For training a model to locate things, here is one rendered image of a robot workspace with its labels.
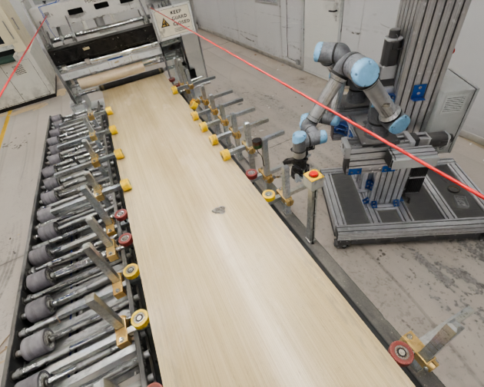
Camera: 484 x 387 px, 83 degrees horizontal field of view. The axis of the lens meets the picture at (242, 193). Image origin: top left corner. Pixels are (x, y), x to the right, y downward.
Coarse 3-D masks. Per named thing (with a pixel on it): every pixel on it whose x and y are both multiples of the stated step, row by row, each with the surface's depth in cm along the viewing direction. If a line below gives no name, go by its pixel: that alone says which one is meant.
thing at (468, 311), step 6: (468, 306) 116; (462, 312) 115; (468, 312) 115; (474, 312) 114; (450, 318) 114; (456, 318) 114; (462, 318) 113; (444, 324) 113; (432, 330) 112; (438, 330) 111; (426, 336) 110; (432, 336) 110; (426, 342) 109
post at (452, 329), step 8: (456, 320) 86; (448, 328) 86; (456, 328) 84; (464, 328) 85; (440, 336) 91; (448, 336) 88; (432, 344) 97; (440, 344) 93; (424, 352) 103; (432, 352) 98; (416, 368) 111
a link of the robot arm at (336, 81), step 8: (344, 56) 137; (336, 64) 141; (336, 72) 142; (328, 80) 148; (336, 80) 144; (344, 80) 143; (328, 88) 147; (336, 88) 146; (320, 96) 151; (328, 96) 149; (328, 104) 152; (312, 112) 156; (320, 112) 154; (304, 120) 163; (312, 120) 157; (304, 128) 160
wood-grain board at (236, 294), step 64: (128, 128) 262; (192, 128) 245; (128, 192) 192; (192, 192) 182; (256, 192) 174; (192, 256) 145; (256, 256) 139; (192, 320) 120; (256, 320) 117; (320, 320) 113; (192, 384) 103; (256, 384) 100; (320, 384) 98; (384, 384) 95
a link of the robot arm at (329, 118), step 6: (342, 42) 165; (336, 48) 164; (342, 48) 163; (348, 48) 163; (336, 54) 164; (342, 54) 163; (336, 60) 166; (342, 84) 170; (342, 90) 172; (336, 96) 173; (342, 96) 174; (336, 102) 174; (330, 108) 176; (336, 108) 176; (324, 114) 181; (330, 114) 177; (324, 120) 181; (330, 120) 178; (336, 120) 176
